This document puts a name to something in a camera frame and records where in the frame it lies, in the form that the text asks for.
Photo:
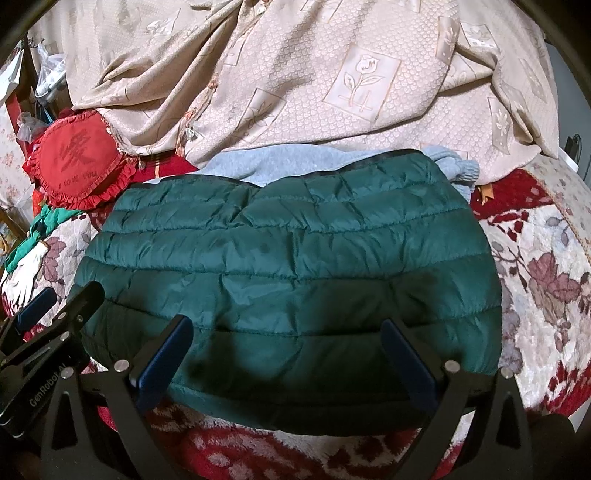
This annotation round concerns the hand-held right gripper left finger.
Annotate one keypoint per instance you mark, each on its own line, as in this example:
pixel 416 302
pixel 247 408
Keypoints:
pixel 168 360

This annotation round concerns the clear plastic bag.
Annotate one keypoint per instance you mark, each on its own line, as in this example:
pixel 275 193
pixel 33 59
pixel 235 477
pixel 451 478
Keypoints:
pixel 51 74

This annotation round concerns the light blue sweater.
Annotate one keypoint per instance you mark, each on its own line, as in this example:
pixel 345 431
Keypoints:
pixel 286 161

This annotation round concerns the green cloth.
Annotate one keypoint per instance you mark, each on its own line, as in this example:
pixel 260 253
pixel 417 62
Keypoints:
pixel 51 221

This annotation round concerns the white glove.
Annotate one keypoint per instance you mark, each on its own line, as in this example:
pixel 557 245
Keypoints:
pixel 25 272

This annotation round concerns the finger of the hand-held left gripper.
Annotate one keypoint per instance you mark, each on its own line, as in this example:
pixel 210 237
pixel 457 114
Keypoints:
pixel 34 309
pixel 81 302

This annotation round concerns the floral quilt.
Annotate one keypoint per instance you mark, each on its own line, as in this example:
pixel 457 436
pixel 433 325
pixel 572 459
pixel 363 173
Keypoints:
pixel 545 286

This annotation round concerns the green quilted puffer jacket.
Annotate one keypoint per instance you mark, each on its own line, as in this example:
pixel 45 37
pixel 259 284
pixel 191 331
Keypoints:
pixel 277 258

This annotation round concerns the beige patterned cloth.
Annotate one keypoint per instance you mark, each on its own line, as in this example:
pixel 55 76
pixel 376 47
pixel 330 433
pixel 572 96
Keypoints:
pixel 300 69

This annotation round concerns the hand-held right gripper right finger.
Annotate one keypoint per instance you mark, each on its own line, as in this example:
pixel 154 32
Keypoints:
pixel 406 364

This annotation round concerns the red ruffled cushion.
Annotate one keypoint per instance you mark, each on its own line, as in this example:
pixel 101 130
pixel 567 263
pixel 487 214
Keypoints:
pixel 78 157

